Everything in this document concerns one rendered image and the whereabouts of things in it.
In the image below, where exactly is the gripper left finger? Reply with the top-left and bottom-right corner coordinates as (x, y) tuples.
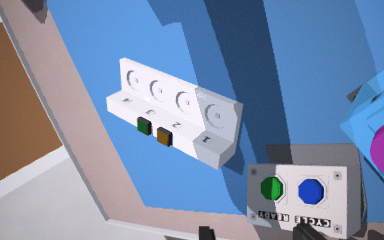
(199, 226), (216, 240)

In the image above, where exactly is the blue flat mat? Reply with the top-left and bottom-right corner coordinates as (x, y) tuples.
(45, 0), (384, 215)

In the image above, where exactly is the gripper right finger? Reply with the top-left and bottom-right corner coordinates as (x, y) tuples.
(292, 223), (327, 240)

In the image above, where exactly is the grey control panel with blue and green buttons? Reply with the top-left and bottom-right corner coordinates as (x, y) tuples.
(247, 143), (368, 239)

